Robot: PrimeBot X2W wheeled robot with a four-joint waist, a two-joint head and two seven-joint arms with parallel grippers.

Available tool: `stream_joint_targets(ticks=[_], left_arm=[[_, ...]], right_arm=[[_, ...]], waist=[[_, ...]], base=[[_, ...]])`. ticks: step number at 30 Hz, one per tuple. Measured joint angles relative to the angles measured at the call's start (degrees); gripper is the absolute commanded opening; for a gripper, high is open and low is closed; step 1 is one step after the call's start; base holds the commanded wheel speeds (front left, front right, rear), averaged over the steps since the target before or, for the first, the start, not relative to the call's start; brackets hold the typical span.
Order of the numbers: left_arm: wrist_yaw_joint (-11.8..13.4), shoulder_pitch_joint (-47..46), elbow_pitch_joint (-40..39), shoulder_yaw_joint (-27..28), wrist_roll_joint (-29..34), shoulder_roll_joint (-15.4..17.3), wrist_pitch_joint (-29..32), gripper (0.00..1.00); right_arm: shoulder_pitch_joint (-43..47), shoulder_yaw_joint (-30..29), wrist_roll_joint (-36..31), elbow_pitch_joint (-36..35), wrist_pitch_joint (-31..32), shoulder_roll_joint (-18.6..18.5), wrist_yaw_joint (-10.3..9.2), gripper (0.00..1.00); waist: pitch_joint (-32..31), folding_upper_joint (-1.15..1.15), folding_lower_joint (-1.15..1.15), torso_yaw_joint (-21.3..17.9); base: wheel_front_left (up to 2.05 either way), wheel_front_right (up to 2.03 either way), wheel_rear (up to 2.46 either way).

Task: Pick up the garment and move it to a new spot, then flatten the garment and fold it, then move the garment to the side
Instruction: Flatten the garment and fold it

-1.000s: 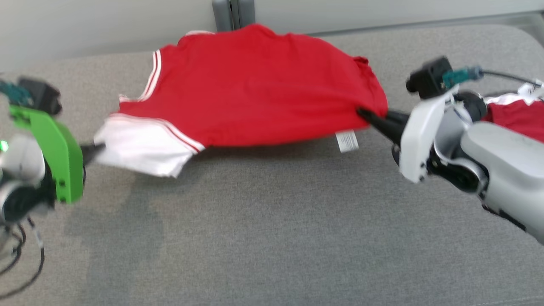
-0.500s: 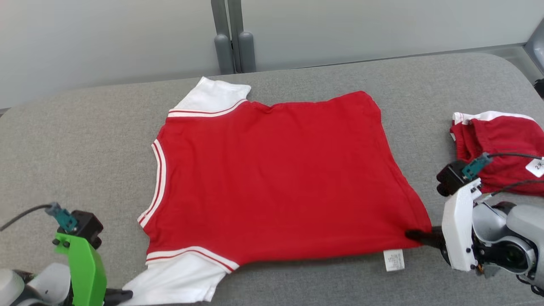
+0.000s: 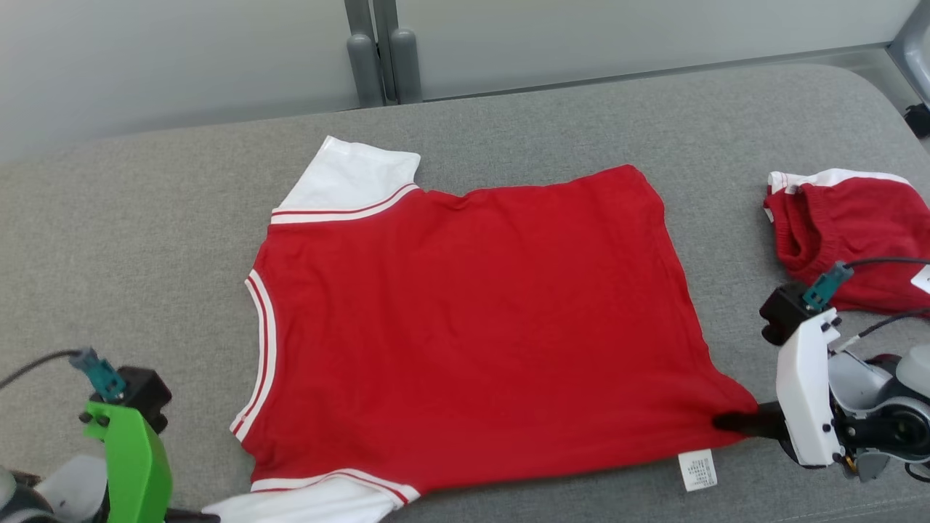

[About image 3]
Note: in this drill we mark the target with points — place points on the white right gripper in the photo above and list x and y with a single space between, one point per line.
803 392

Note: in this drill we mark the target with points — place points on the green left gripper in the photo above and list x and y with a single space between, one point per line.
134 472

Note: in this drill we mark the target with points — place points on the red white-sleeved number shirt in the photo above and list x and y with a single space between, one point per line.
472 327

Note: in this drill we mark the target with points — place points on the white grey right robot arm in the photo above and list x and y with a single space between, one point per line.
879 407

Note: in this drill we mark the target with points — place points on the black caster wheel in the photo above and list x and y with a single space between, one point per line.
921 120

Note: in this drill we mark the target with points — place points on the grey cart leg with caster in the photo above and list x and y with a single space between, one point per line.
917 58

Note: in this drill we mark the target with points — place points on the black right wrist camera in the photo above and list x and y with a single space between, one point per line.
785 309

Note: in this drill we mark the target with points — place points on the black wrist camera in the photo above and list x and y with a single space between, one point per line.
785 309
145 392

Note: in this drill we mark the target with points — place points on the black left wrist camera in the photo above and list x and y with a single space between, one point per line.
145 392

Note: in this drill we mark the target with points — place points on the grey partition post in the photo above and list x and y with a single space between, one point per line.
405 65
363 65

